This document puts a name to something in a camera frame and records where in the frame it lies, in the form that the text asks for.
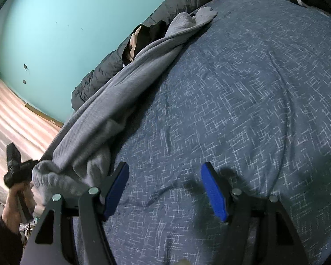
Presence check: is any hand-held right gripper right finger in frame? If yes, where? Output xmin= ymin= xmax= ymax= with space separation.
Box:
xmin=200 ymin=162 xmax=307 ymax=265

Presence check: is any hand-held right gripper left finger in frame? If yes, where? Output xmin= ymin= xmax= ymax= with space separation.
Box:
xmin=19 ymin=161 xmax=130 ymax=265

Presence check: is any grey knit sweater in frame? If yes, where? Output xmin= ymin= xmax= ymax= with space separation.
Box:
xmin=32 ymin=6 xmax=218 ymax=206

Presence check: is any person's left forearm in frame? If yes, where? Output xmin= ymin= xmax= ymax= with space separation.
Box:
xmin=0 ymin=217 xmax=25 ymax=265

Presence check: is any person's left hand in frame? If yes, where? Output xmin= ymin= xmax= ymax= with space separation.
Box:
xmin=1 ymin=184 xmax=37 ymax=235

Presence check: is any pink striped curtain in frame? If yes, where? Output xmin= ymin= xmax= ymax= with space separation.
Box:
xmin=0 ymin=77 xmax=62 ymax=207

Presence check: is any blue patterned bedspread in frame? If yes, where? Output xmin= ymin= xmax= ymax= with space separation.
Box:
xmin=47 ymin=0 xmax=331 ymax=265

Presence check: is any dark grey duvet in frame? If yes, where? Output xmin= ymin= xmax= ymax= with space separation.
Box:
xmin=71 ymin=0 xmax=260 ymax=109

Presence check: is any black garment with beige lining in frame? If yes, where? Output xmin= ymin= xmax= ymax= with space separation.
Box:
xmin=122 ymin=21 xmax=167 ymax=67

